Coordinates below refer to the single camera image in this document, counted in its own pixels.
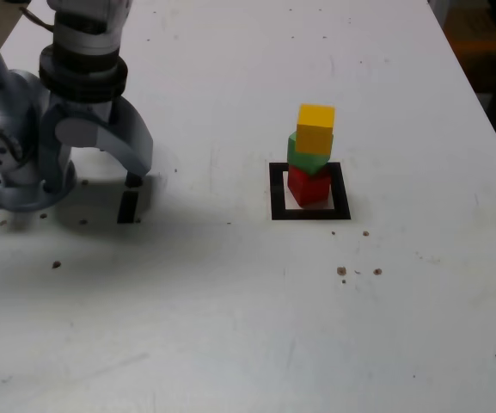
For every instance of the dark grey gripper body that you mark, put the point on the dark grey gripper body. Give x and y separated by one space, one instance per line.
88 109

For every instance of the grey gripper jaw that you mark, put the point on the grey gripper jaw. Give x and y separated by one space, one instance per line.
131 137
50 155

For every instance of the green cube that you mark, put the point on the green cube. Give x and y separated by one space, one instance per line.
303 161

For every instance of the yellow cube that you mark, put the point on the yellow cube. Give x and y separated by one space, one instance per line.
314 131

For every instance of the black tape square outline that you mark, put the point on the black tape square outline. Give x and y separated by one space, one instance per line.
277 193

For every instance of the black tape strip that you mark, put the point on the black tape strip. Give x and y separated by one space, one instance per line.
128 206

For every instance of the red cube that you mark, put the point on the red cube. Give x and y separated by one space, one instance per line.
310 189

